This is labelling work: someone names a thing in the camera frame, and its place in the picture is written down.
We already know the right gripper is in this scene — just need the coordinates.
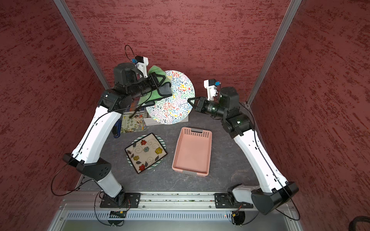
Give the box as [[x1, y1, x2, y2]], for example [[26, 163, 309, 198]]
[[187, 95, 227, 118]]

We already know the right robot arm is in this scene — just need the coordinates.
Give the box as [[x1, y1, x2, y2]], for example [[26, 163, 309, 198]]
[[188, 87, 299, 215]]

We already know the colourful patterned round plate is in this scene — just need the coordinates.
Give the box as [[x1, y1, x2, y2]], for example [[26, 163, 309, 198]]
[[146, 70, 195, 125]]

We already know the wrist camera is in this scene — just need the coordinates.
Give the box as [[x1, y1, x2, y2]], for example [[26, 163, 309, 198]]
[[204, 79, 221, 101], [132, 55, 149, 78]]

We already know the pink plastic basket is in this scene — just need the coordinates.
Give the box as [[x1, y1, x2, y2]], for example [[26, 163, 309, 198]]
[[172, 127, 212, 177]]

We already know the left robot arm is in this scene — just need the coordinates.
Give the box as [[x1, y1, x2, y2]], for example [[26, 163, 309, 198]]
[[63, 63, 172, 208]]

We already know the white file organizer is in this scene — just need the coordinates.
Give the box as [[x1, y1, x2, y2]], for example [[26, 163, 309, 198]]
[[144, 111, 189, 126]]

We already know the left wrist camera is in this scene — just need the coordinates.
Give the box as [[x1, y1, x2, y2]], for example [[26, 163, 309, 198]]
[[132, 55, 149, 78]]

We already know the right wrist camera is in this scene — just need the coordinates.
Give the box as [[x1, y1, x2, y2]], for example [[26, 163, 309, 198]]
[[204, 79, 221, 101]]

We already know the square flower plate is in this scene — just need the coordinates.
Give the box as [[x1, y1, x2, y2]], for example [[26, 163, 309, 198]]
[[125, 132, 168, 174]]

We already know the green microfibre cloth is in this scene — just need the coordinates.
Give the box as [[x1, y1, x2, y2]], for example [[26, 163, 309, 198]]
[[138, 65, 172, 107]]

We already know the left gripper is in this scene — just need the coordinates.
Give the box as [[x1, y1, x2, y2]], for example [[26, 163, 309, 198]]
[[128, 72, 166, 99]]

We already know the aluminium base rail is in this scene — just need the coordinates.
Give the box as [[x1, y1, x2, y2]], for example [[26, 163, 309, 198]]
[[62, 191, 256, 210]]

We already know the green striped round plate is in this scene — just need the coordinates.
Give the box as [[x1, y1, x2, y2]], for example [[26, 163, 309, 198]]
[[127, 134, 167, 171]]

